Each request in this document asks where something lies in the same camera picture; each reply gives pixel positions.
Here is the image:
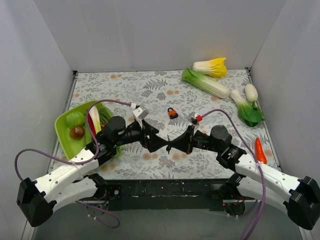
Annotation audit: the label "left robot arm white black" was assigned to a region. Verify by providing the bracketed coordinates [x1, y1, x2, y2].
[16, 116, 169, 227]

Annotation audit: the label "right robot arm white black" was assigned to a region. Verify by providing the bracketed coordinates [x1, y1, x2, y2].
[168, 125, 320, 230]

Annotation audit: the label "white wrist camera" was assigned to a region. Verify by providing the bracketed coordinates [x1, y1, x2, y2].
[132, 105, 149, 120]
[188, 112, 203, 126]

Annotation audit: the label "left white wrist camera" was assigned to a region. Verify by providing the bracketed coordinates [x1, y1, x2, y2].
[132, 105, 149, 120]

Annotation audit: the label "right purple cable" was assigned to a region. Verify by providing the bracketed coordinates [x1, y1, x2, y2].
[201, 109, 267, 240]

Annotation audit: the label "yellow white cabbage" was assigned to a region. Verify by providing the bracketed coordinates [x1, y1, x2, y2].
[192, 57, 227, 78]

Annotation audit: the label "white leek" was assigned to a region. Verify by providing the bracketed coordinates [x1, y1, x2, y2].
[89, 105, 102, 134]

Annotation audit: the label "floral table mat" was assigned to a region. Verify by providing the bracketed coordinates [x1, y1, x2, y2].
[69, 70, 280, 180]

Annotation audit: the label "white radish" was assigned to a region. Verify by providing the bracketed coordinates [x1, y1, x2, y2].
[244, 83, 258, 103]

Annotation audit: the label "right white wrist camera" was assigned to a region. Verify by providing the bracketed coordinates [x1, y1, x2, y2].
[188, 112, 203, 126]

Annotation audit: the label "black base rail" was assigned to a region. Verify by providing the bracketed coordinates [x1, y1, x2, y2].
[77, 178, 258, 211]

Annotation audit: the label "green round cabbage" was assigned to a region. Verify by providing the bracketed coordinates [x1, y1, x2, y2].
[65, 111, 86, 128]

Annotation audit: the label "orange padlock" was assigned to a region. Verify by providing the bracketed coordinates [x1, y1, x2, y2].
[167, 107, 179, 120]

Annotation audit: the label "green napa cabbage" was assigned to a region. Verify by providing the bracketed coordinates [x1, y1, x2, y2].
[181, 68, 230, 99]

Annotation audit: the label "bok choy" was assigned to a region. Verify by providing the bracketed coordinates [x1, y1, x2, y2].
[229, 89, 265, 127]

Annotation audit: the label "purple cable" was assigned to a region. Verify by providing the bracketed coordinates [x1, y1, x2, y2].
[201, 109, 267, 240]
[14, 99, 137, 229]

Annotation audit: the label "black-headed keys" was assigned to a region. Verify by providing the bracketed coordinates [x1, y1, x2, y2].
[166, 135, 172, 154]

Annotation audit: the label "brown mushroom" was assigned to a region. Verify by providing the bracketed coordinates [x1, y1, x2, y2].
[69, 125, 85, 140]

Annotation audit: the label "green beans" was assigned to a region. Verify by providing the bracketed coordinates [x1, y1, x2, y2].
[98, 106, 113, 124]

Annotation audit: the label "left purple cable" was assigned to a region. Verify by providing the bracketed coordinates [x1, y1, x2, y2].
[14, 99, 137, 229]

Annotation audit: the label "orange carrot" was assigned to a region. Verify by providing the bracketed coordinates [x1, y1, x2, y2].
[255, 137, 267, 164]

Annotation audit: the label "red chili pepper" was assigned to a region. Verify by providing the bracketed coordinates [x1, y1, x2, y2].
[86, 110, 96, 136]

